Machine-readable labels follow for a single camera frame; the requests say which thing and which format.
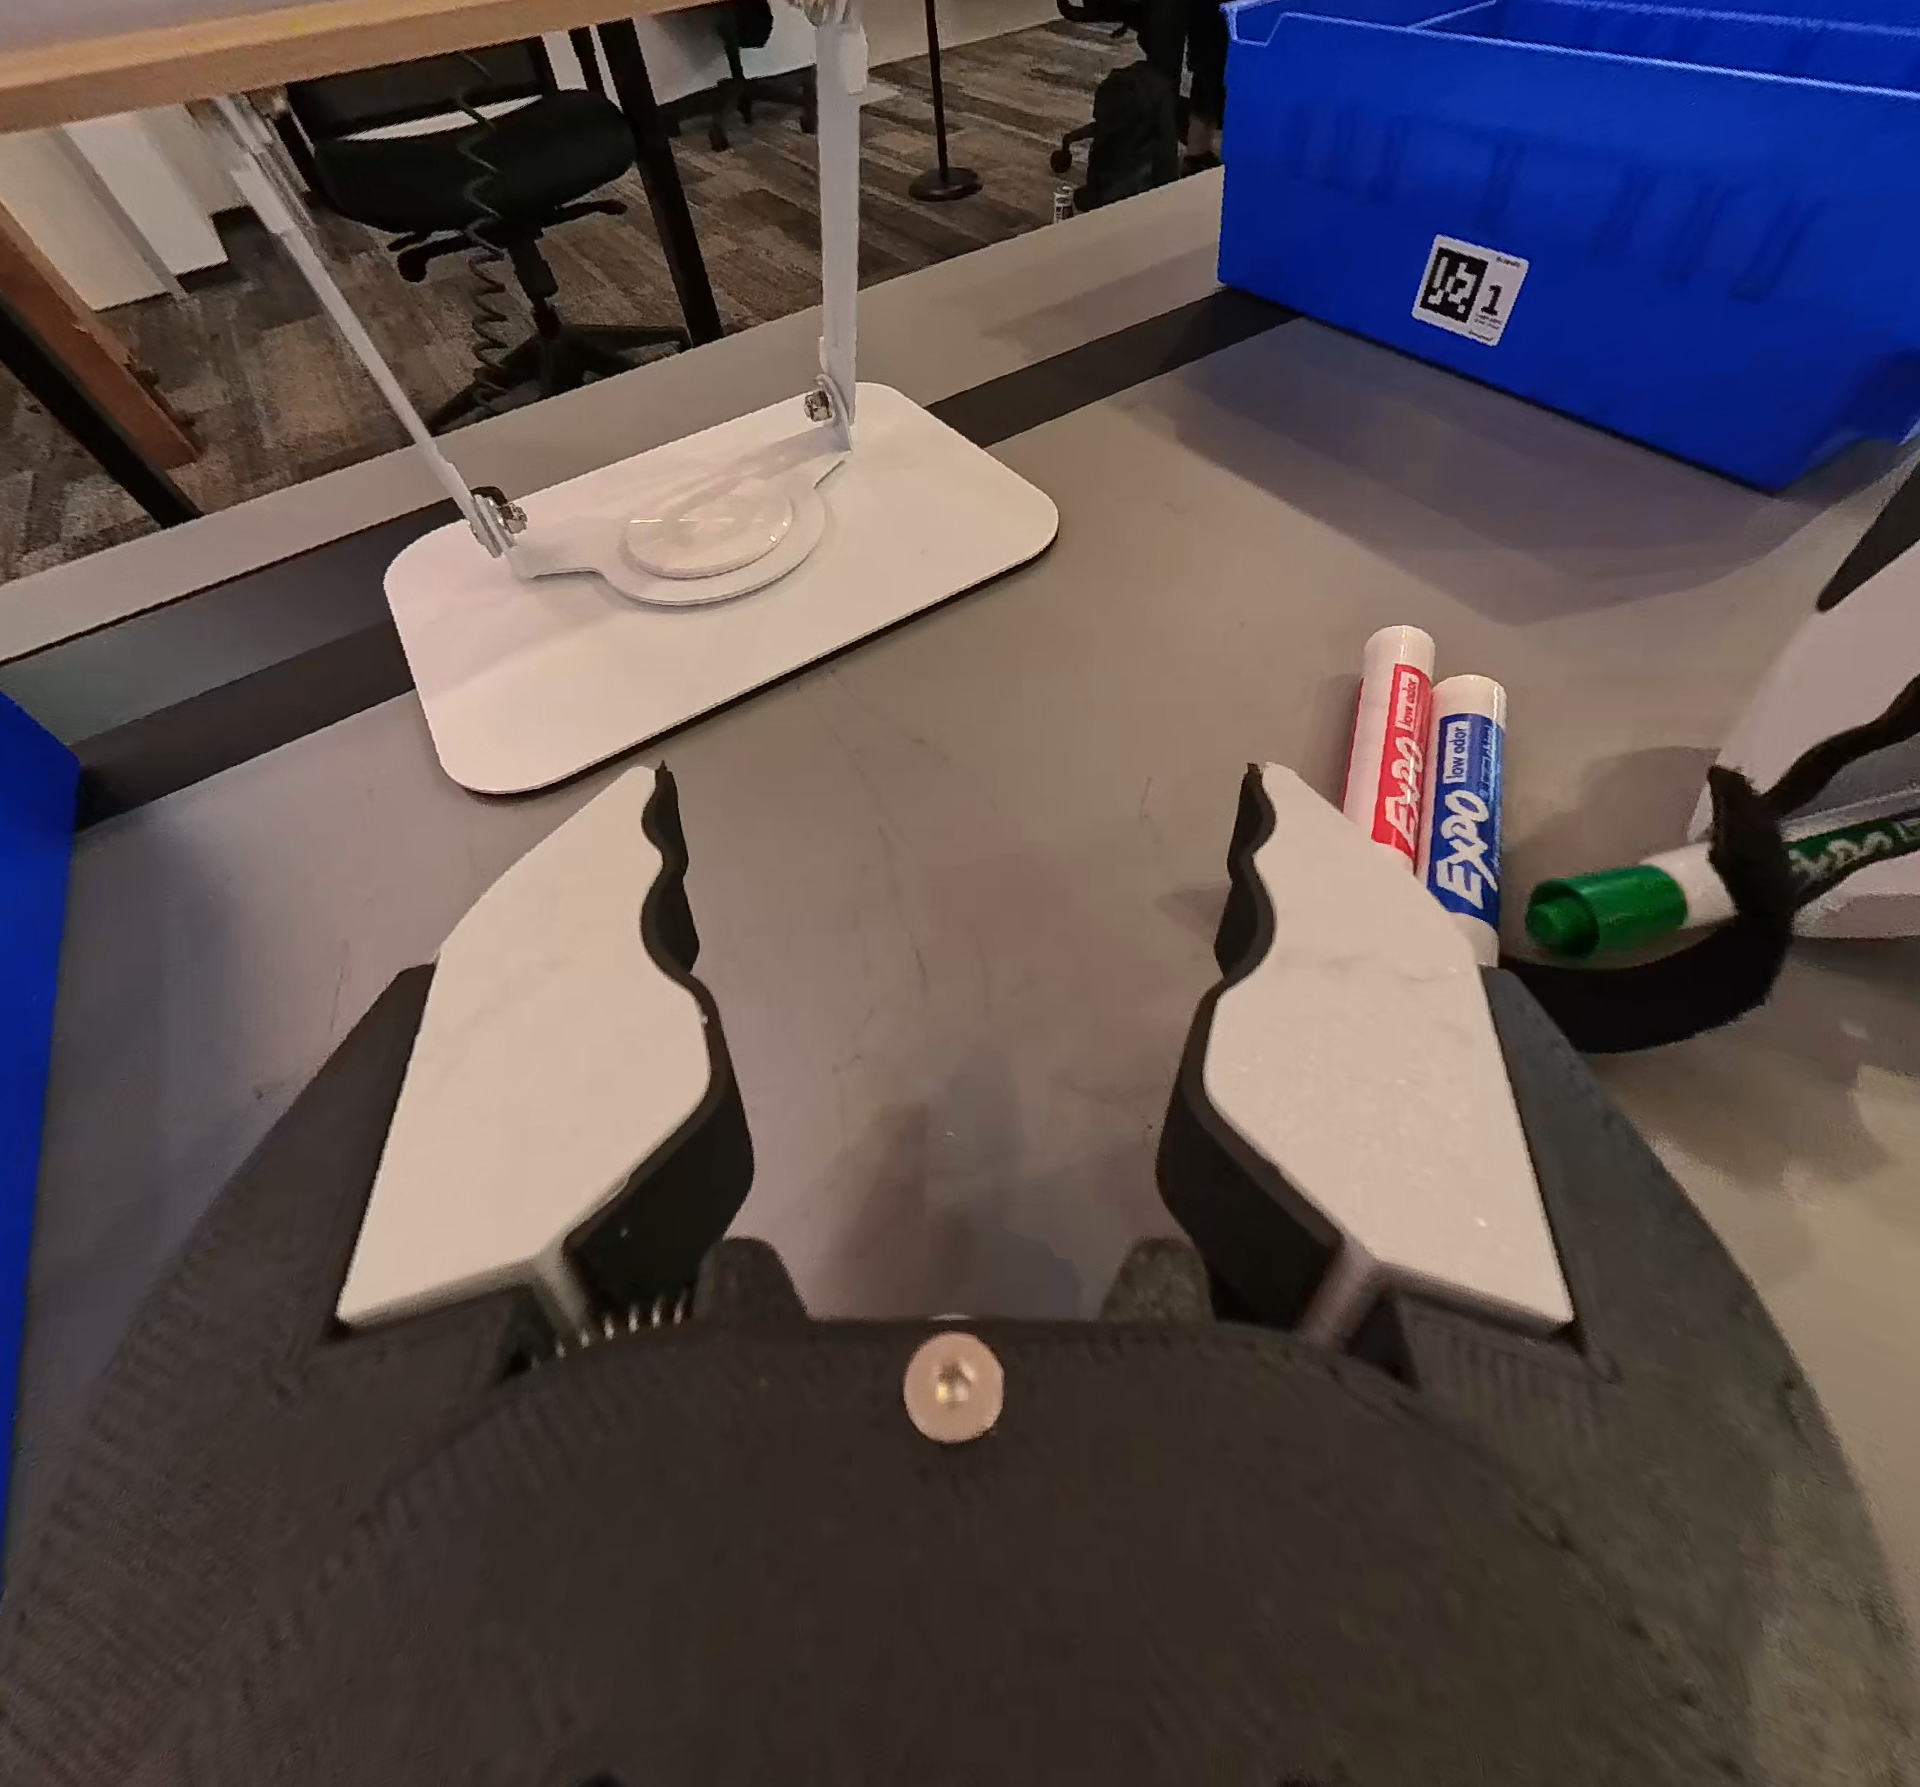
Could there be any blue plastic bin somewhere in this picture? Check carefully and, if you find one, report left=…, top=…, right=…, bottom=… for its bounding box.
left=0, top=690, right=80, bottom=1534

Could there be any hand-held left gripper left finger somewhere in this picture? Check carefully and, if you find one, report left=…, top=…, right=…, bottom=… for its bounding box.
left=334, top=761, right=756, bottom=1347

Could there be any red dry erase marker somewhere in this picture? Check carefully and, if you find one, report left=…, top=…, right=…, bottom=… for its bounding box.
left=1339, top=626, right=1441, bottom=877

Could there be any black velcro strap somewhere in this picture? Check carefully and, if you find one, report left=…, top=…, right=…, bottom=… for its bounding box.
left=1498, top=685, right=1920, bottom=1059

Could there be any black backpack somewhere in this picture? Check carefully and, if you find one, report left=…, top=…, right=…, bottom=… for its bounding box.
left=1069, top=59, right=1191, bottom=218

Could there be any black office chair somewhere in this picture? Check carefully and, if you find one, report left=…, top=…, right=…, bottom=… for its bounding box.
left=696, top=0, right=818, bottom=155
left=281, top=36, right=649, bottom=430

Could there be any blue bin with printed tag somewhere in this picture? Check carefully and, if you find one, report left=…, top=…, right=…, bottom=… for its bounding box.
left=1218, top=0, right=1920, bottom=493

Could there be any brown frame shelf rack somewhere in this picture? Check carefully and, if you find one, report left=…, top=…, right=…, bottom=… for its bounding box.
left=0, top=115, right=226, bottom=530

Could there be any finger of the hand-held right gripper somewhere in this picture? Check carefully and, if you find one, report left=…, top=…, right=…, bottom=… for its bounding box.
left=1690, top=469, right=1920, bottom=941

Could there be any wooden desk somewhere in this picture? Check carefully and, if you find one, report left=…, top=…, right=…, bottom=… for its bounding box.
left=0, top=0, right=1137, bottom=348

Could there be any blue dry erase marker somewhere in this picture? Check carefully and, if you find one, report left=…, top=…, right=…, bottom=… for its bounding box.
left=1415, top=675, right=1508, bottom=963

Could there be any black pole with round base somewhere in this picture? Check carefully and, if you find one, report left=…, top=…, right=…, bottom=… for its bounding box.
left=906, top=0, right=983, bottom=205

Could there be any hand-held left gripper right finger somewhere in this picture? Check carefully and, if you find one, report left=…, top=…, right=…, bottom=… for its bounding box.
left=1156, top=761, right=1575, bottom=1347

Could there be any green dry erase marker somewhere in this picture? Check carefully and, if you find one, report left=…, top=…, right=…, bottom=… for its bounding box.
left=1524, top=812, right=1920, bottom=957

